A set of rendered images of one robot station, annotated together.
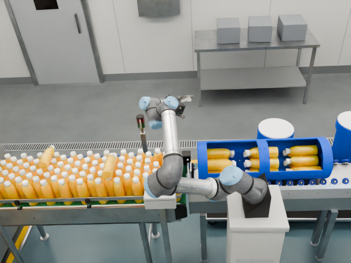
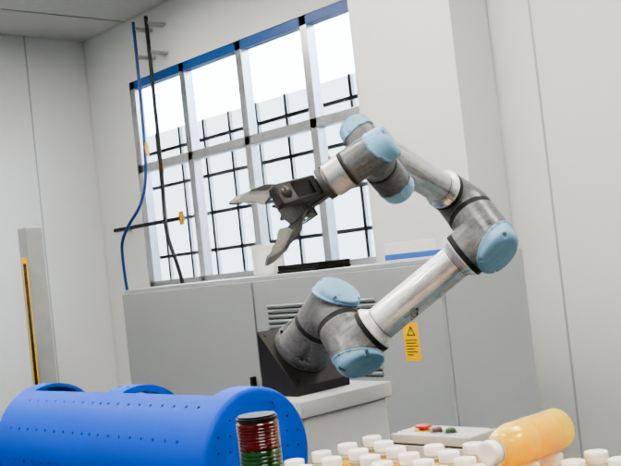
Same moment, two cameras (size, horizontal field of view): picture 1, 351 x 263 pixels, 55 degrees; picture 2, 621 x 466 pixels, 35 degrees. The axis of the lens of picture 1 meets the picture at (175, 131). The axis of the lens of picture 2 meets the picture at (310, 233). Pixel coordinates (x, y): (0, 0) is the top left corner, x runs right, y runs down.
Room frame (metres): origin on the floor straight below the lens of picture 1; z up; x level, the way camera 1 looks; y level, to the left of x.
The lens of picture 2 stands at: (3.21, 1.31, 1.47)
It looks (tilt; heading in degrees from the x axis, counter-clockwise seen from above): 2 degrees up; 221
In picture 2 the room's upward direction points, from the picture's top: 6 degrees counter-clockwise
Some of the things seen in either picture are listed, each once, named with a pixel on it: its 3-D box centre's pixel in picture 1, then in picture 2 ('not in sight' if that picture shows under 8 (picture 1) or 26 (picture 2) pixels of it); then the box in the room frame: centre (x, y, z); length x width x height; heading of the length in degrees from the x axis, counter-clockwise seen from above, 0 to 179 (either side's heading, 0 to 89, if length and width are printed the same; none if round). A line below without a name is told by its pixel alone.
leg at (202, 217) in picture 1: (203, 238); not in sight; (1.70, -0.15, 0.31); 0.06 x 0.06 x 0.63; 86
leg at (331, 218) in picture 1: (325, 235); not in sight; (1.62, -1.13, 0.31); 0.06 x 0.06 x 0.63; 86
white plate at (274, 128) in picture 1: (276, 128); not in sight; (2.16, -0.81, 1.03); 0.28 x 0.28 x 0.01
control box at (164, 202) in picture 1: (160, 198); (445, 454); (1.50, 0.13, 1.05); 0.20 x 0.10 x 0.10; 86
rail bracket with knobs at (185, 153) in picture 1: (186, 158); not in sight; (1.98, -0.06, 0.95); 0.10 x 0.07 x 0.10; 176
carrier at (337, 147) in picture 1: (343, 162); not in sight; (2.17, -1.46, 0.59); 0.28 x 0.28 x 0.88
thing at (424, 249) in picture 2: not in sight; (418, 250); (-0.02, -0.94, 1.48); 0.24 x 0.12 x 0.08; 92
